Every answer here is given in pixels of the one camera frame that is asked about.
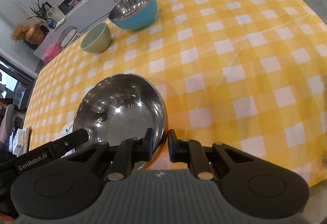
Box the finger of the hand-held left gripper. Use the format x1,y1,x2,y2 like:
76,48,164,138
52,129,90,155

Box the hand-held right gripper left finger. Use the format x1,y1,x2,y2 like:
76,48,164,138
68,128,154,181

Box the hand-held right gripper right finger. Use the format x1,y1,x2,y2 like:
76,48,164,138
167,129,257,181

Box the orange steel bowl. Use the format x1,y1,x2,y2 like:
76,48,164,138
72,73,169,171

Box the green ceramic bowl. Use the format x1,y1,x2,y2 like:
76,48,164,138
80,22,112,53

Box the blue steel bowl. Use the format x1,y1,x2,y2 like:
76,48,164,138
109,0,157,31

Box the white and blue tissue pack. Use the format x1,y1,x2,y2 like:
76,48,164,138
13,126,32,157

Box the pale padded chair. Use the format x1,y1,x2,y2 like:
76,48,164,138
0,105,16,143

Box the pink box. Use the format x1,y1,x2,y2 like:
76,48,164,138
42,44,62,62

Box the yellow checked tablecloth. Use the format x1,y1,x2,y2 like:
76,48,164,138
23,0,327,189

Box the gold vase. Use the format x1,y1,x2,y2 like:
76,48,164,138
26,24,45,44

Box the plant in blue vase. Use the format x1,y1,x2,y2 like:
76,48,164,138
28,0,57,28

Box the dried orange flowers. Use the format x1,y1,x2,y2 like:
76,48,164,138
11,23,27,42

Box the white container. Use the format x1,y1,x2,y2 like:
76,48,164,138
47,6,63,21

